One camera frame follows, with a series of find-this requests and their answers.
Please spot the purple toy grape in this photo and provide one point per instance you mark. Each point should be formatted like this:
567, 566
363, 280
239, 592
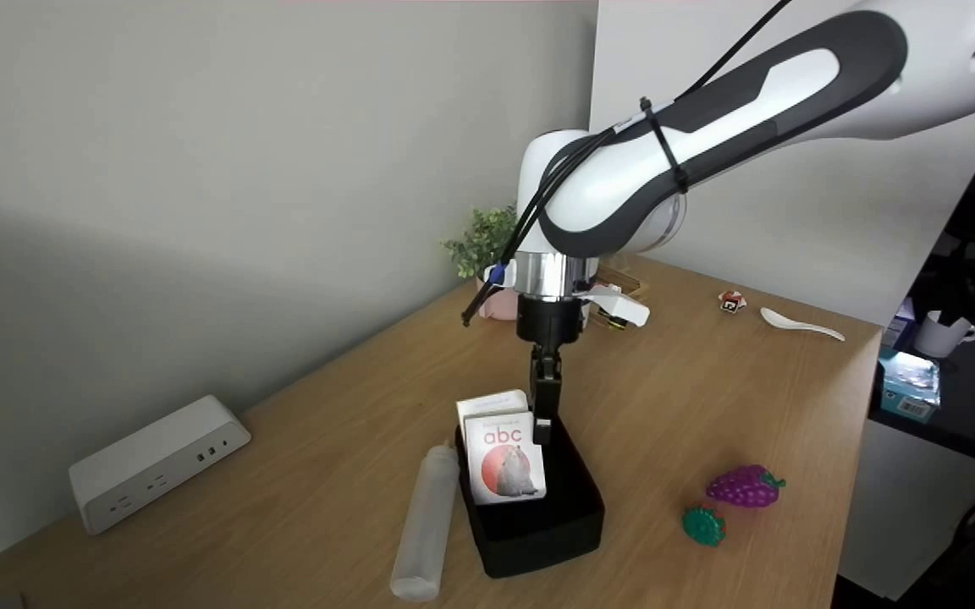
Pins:
743, 489

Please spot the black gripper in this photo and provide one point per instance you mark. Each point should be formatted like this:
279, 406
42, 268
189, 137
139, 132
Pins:
550, 318

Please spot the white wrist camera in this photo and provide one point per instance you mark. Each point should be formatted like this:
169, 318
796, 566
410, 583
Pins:
620, 306

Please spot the red white crumpled packet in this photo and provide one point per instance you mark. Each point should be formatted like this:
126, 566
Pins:
732, 303

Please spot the white abc elephant book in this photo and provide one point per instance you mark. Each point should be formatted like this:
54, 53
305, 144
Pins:
506, 462

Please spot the white power strip box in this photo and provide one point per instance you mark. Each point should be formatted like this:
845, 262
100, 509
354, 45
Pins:
152, 459

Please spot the teal blue box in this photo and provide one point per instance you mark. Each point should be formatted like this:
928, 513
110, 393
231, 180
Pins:
913, 381

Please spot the potted green plant white mug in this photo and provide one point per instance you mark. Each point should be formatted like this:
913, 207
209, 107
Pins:
481, 243

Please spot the white ceramic spoon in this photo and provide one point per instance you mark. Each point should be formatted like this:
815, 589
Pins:
781, 318

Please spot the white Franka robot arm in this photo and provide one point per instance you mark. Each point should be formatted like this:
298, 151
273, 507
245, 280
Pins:
623, 192

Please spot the black plastic box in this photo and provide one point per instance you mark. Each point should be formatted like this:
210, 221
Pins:
538, 528

